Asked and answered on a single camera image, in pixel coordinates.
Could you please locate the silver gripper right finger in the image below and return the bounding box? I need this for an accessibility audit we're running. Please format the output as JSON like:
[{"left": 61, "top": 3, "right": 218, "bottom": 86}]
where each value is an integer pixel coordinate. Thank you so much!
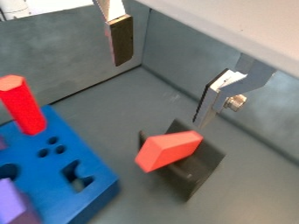
[{"left": 192, "top": 53, "right": 276, "bottom": 128}]

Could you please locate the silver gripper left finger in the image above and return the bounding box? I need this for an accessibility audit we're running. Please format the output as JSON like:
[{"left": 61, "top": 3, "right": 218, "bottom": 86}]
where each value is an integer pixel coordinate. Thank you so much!
[{"left": 92, "top": 0, "right": 134, "bottom": 67}]

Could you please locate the red rectangular block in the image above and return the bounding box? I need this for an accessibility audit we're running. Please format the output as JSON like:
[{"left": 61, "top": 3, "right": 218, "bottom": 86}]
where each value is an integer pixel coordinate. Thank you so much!
[{"left": 135, "top": 130, "right": 203, "bottom": 172}]

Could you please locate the black curved fixture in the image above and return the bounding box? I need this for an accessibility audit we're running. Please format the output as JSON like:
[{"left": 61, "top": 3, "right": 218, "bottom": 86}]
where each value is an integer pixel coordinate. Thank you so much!
[{"left": 139, "top": 119, "right": 226, "bottom": 201}]

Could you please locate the blue peg board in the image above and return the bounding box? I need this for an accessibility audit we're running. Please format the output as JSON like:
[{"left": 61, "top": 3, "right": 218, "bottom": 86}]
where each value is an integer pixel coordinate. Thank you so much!
[{"left": 0, "top": 106, "right": 119, "bottom": 224}]

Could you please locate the red hexagonal peg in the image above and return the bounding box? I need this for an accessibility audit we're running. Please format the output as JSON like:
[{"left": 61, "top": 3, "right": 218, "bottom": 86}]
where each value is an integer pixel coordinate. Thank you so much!
[{"left": 0, "top": 74, "right": 47, "bottom": 135}]

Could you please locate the purple rectangular block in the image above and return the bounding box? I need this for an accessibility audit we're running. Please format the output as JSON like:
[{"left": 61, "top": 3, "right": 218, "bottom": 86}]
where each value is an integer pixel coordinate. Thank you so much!
[{"left": 0, "top": 178, "right": 40, "bottom": 224}]

